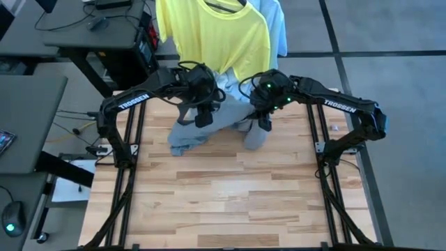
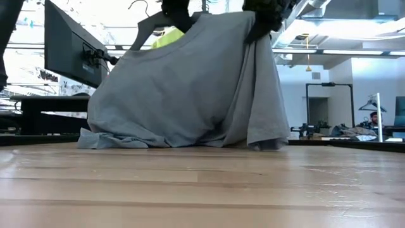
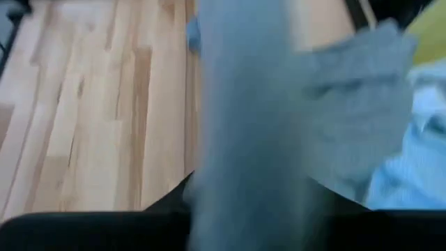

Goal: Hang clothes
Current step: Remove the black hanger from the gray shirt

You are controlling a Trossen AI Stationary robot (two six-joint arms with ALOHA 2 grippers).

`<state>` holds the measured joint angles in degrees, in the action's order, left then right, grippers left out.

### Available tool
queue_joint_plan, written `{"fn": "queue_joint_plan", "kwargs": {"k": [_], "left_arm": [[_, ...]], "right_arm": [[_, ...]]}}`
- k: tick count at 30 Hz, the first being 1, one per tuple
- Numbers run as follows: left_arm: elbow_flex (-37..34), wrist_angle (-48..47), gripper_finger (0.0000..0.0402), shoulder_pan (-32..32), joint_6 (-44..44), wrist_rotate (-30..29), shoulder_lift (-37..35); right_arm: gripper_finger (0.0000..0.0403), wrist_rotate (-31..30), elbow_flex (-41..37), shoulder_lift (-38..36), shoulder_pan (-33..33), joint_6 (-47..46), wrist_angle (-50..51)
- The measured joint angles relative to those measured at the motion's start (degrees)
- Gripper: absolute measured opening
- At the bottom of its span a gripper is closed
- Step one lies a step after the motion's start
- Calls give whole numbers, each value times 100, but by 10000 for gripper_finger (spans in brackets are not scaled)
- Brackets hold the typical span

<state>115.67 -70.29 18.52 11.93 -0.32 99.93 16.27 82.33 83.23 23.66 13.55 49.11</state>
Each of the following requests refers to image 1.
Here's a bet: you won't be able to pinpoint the black mouse with blue light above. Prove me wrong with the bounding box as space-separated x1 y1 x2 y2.
1 201 27 238

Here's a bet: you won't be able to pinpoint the black computer monitor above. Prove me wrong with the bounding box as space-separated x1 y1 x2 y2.
34 0 59 14

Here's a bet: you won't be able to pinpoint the blue patterned button shirt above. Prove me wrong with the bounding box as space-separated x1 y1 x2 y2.
212 0 289 102

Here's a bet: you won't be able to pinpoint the black aluminium table frame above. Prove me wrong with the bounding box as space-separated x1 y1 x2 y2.
82 89 377 251

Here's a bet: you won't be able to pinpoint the grey heathered t-shirt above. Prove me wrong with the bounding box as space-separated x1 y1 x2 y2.
167 93 271 157

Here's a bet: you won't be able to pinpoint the dark tablet device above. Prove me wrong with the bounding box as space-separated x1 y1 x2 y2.
0 129 17 156

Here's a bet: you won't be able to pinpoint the black computer mouse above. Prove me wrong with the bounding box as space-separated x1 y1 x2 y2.
86 17 109 31

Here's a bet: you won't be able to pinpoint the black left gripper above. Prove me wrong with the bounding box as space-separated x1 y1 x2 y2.
179 64 226 129

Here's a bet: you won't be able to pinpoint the dark grey desk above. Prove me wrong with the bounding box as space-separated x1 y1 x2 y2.
43 0 147 84
0 75 95 188
0 20 60 57
0 172 49 251

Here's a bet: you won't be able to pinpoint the black desktop box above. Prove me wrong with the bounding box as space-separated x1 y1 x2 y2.
95 0 133 10

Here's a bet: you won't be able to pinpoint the white power strip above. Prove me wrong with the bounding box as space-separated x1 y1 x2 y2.
86 145 139 156

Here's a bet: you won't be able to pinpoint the white paper sheets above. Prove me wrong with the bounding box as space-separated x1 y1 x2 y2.
51 158 95 203

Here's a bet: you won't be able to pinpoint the yellow t-shirt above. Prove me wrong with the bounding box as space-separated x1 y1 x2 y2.
155 0 272 83

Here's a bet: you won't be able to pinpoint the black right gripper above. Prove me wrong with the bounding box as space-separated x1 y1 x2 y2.
249 78 294 132

